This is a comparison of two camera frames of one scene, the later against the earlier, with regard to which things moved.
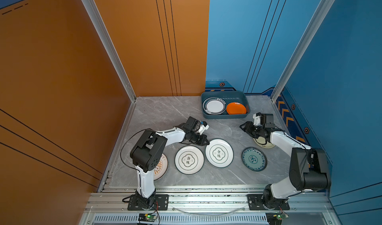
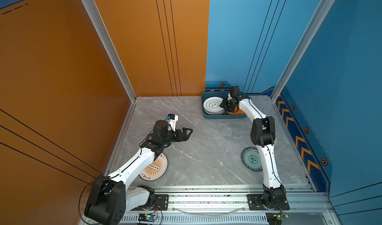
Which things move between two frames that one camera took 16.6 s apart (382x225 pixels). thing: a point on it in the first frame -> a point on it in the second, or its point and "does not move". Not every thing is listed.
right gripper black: [247, 127] -> [223, 105]
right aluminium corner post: [324, 7] does not move
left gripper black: [201, 143] -> [185, 137]
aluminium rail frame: [207, 205] does not move
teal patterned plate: [254, 159] does not move
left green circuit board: [149, 217] does not move
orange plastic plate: [234, 108] does not move
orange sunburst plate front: [161, 169] does not move
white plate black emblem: [189, 160] -> [211, 105]
